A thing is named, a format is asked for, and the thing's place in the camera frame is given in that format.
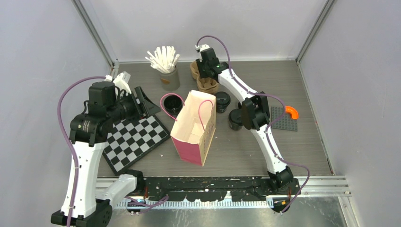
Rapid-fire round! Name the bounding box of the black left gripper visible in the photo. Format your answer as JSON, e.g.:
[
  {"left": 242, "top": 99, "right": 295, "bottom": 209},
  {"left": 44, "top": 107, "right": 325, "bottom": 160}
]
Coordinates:
[{"left": 107, "top": 86, "right": 161, "bottom": 122}]

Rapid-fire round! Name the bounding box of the brown cardboard cup carrier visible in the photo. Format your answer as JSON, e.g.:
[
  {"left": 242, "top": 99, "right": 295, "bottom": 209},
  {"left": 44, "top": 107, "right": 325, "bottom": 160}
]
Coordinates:
[{"left": 190, "top": 61, "right": 219, "bottom": 95}]

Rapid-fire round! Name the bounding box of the black coffee lid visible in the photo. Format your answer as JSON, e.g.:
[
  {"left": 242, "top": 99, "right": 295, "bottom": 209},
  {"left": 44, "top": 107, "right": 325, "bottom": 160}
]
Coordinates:
[
  {"left": 228, "top": 109, "right": 243, "bottom": 126},
  {"left": 215, "top": 91, "right": 231, "bottom": 107}
]

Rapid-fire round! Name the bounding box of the single black coffee cup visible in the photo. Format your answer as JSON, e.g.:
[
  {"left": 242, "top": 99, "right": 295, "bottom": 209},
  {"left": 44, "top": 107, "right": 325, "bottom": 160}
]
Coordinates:
[{"left": 216, "top": 105, "right": 227, "bottom": 114}]

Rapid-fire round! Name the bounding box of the paper bag with pink handles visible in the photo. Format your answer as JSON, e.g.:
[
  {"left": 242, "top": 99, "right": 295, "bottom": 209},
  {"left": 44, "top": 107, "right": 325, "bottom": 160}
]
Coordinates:
[{"left": 159, "top": 90, "right": 217, "bottom": 166}]

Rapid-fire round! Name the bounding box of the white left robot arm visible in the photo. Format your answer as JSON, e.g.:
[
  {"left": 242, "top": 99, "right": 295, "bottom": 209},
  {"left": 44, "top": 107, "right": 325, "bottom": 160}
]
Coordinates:
[{"left": 51, "top": 81, "right": 160, "bottom": 227}]

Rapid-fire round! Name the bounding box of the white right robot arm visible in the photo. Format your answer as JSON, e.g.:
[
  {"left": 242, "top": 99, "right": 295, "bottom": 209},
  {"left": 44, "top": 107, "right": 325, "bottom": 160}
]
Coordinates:
[{"left": 196, "top": 44, "right": 294, "bottom": 194}]

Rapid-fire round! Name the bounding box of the stack of black cups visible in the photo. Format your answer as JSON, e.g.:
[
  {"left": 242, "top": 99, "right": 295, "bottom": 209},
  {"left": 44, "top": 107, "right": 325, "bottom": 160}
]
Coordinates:
[{"left": 163, "top": 95, "right": 183, "bottom": 117}]

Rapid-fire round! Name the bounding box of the grey straw holder cup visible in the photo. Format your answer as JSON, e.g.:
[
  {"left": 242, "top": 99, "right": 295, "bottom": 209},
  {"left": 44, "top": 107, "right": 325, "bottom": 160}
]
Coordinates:
[{"left": 159, "top": 68, "right": 180, "bottom": 91}]

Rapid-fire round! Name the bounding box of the black white chessboard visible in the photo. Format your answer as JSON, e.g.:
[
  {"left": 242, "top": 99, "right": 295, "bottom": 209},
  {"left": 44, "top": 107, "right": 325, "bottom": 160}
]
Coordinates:
[{"left": 103, "top": 115, "right": 170, "bottom": 176}]

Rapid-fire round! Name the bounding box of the white paper straws bundle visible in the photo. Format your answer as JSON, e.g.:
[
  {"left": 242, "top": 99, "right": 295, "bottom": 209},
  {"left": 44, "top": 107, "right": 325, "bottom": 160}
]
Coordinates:
[{"left": 145, "top": 46, "right": 180, "bottom": 74}]

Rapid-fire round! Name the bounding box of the grey lego baseplate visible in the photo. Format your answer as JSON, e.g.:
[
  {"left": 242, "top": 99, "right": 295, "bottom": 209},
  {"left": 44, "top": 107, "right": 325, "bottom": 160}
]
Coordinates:
[{"left": 270, "top": 106, "right": 298, "bottom": 131}]

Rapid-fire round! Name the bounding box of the orange small object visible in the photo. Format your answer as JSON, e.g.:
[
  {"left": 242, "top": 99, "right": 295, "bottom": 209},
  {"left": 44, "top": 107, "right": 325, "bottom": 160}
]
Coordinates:
[{"left": 285, "top": 105, "right": 299, "bottom": 120}]

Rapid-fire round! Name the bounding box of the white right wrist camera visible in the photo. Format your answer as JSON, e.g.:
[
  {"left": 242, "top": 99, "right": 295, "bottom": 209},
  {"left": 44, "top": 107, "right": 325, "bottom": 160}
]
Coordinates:
[{"left": 195, "top": 44, "right": 210, "bottom": 61}]

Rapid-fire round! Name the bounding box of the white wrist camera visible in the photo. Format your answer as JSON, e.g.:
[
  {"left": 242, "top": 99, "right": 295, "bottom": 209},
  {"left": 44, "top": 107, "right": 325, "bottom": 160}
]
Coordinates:
[
  {"left": 104, "top": 71, "right": 132, "bottom": 94},
  {"left": 195, "top": 44, "right": 210, "bottom": 61}
]

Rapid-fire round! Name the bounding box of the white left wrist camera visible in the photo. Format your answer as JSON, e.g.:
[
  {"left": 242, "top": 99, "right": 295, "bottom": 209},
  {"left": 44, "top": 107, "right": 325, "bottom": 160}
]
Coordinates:
[{"left": 104, "top": 71, "right": 132, "bottom": 94}]

